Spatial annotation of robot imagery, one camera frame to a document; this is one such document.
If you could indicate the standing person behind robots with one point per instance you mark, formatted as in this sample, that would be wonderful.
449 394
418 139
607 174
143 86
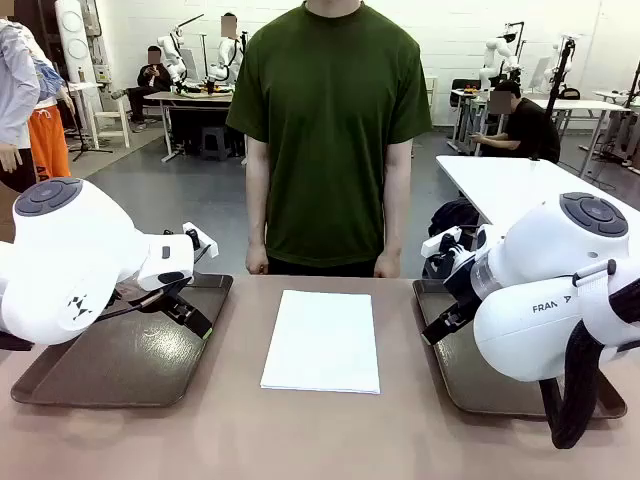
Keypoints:
229 25

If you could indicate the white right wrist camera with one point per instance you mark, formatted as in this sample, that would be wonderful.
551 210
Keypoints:
440 242

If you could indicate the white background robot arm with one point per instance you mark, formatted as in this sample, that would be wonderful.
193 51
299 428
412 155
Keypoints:
492 50
227 50
557 47
167 47

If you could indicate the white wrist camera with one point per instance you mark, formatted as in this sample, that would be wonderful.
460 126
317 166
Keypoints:
205 245
440 242

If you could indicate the black backpack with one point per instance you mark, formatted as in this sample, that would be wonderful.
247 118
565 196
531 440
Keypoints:
452 215

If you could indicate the white chair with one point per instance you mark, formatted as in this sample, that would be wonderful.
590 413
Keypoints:
112 117

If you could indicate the computer monitor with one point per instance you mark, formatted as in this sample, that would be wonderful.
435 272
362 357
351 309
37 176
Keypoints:
189 62
540 72

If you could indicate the wooden top table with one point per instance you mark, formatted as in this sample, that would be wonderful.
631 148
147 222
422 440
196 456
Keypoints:
195 96

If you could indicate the brown plastic tray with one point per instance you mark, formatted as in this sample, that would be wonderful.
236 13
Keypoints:
125 365
460 370

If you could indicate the person's left forearm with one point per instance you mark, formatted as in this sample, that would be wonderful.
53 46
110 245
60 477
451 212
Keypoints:
397 205

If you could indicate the white tower air conditioner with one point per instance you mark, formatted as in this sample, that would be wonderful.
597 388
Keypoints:
75 30

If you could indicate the black camera stand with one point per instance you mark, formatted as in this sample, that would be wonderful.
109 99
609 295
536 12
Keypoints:
562 65

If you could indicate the person's right forearm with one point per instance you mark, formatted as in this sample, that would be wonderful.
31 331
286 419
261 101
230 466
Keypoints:
258 205

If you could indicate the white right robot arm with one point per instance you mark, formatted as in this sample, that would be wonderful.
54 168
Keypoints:
540 310

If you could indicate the person's right hand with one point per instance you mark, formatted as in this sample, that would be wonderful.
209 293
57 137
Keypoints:
257 260

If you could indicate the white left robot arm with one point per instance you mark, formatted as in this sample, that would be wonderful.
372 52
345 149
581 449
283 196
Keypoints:
75 250

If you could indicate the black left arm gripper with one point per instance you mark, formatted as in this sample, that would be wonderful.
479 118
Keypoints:
175 297

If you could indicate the person's left hand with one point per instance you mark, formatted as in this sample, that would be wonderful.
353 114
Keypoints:
389 264

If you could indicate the short-haired person in black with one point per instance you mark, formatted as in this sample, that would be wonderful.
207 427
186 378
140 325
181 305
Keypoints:
530 125

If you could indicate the white table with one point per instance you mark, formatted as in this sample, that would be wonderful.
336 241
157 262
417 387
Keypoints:
575 104
500 180

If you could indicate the white A4 paper stack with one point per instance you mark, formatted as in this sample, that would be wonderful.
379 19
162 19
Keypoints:
320 345

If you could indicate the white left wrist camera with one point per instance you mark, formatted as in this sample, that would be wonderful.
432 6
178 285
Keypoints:
205 245

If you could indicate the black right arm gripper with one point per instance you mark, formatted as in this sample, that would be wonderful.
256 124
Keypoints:
455 275

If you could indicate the grey plastic stool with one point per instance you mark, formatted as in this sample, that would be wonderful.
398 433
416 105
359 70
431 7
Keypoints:
215 140

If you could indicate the seated person in black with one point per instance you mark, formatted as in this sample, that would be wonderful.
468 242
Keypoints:
152 80

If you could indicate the mannequin in striped shirt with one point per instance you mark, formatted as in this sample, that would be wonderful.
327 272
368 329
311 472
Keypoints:
15 90

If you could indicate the person in green T-shirt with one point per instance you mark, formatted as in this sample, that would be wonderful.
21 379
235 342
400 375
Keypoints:
325 125

